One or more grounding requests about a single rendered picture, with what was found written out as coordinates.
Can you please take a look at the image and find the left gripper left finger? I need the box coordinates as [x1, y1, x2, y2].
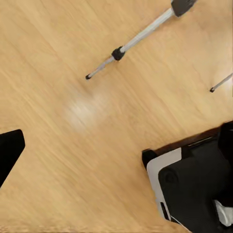
[0, 129, 25, 187]

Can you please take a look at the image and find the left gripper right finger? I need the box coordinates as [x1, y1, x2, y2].
[217, 129, 233, 168]

